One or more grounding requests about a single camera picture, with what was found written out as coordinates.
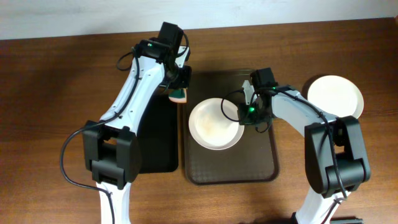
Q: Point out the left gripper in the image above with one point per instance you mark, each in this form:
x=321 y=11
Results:
x=182 y=82

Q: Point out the green and white sponge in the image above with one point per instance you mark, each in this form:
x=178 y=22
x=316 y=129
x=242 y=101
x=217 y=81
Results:
x=178 y=96

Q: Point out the white plate front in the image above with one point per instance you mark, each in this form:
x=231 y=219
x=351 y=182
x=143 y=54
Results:
x=213 y=124

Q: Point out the white plate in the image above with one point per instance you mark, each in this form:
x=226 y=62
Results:
x=336 y=95
x=213 y=124

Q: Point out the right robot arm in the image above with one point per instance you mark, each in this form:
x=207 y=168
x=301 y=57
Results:
x=336 y=161

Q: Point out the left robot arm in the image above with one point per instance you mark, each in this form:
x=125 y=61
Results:
x=110 y=145

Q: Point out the brown serving tray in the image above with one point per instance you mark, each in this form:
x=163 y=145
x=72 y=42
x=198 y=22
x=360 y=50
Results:
x=252 y=159

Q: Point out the small black tray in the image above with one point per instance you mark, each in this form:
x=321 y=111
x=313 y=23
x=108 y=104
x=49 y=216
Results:
x=158 y=136

